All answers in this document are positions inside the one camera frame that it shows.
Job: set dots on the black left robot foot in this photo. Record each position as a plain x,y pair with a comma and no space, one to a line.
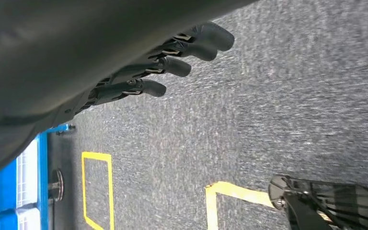
330,203

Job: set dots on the white plastic crate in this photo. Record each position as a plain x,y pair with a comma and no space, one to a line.
27,174
28,220

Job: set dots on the blue metal shelf rack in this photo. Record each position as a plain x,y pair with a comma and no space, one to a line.
42,177

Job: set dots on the black stanchion post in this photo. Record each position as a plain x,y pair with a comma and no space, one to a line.
57,185

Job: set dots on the yellow floor tape square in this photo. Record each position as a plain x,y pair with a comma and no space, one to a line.
110,190

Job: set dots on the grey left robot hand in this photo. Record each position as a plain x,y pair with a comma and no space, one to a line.
76,47

